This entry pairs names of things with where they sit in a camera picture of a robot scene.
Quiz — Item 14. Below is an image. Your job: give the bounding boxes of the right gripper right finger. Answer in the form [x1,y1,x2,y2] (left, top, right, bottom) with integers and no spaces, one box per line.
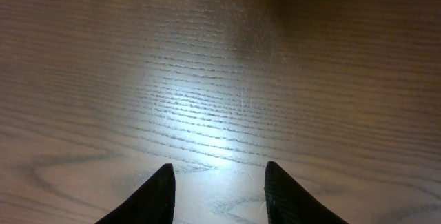
[264,161,347,224]

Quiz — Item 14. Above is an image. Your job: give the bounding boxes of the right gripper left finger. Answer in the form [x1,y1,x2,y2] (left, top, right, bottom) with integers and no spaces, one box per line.
[96,163,176,224]

